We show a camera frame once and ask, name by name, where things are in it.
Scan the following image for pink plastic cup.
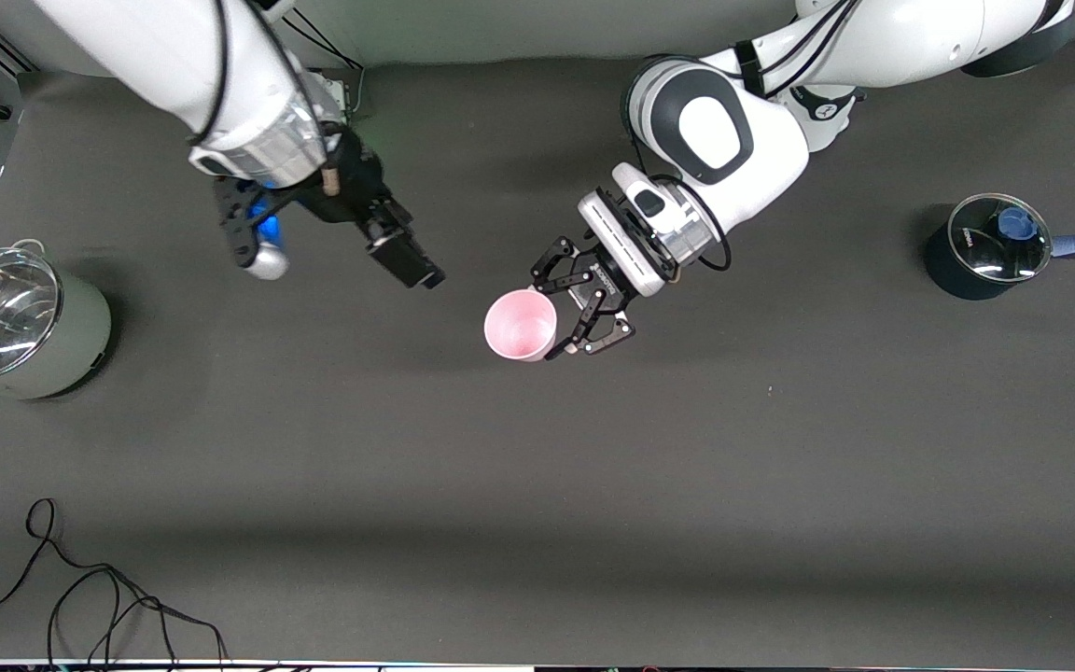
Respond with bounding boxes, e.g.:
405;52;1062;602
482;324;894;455
484;288;559;363

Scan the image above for dark grey table cloth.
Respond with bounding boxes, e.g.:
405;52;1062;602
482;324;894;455
0;35;1075;665

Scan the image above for pale green cooking pot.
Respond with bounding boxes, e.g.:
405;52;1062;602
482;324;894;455
0;239;115;404

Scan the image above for dark blue saucepan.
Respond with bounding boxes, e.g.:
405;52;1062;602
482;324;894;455
925;193;1075;301

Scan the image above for glass lid with steel knob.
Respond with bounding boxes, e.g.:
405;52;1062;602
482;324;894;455
0;246;64;382

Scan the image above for glass lid with blue knob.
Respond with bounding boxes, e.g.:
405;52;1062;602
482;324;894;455
948;193;1054;282

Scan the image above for black arm base cable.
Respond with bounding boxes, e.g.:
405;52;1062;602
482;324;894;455
281;7;369;119

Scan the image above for thin black loose cable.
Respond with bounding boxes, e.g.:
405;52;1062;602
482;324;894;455
0;497;229;668

